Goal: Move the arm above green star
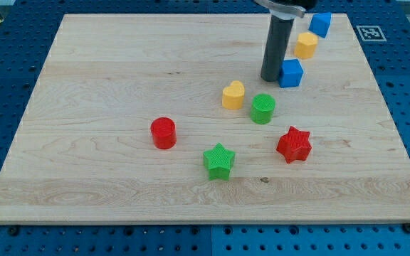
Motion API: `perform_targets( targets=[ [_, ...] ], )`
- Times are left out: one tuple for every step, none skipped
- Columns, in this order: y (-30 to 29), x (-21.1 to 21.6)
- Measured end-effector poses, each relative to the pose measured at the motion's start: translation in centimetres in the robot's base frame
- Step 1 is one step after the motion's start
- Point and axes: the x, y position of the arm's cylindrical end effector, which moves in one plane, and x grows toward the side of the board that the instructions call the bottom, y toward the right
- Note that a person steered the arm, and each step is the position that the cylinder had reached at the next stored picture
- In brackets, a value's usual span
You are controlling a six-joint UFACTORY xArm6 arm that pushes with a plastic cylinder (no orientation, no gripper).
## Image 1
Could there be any white fiducial marker tag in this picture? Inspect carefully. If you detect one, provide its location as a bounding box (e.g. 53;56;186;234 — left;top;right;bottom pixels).
356;25;387;42

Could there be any green cylinder block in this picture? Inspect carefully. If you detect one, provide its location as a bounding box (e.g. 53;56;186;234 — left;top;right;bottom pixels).
250;94;275;124

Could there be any wooden board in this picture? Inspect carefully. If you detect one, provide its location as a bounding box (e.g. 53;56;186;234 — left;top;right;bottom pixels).
0;14;410;225

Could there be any green star block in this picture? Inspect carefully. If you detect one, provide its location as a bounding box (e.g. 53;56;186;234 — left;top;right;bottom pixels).
203;143;236;181

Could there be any blue cube block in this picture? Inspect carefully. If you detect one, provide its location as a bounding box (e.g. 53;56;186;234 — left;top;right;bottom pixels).
278;59;304;88

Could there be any blue triangular block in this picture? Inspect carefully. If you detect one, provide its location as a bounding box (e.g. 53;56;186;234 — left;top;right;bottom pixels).
308;12;332;38

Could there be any red star block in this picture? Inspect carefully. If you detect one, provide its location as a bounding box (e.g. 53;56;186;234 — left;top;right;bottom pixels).
276;126;312;164

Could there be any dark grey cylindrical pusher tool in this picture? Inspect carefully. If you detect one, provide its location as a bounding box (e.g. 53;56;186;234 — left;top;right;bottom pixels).
261;14;293;82

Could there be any yellow heart block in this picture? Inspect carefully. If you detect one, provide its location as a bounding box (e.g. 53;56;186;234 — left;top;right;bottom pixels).
221;80;245;110

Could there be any robot arm flange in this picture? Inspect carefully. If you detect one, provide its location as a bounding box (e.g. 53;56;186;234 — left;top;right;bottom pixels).
254;0;318;19

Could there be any yellow hexagon block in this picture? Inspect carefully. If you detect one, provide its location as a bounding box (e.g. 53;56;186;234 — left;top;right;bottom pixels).
294;32;318;59

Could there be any red cylinder block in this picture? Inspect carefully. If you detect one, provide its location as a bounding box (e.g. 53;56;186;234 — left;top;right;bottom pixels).
150;117;177;149

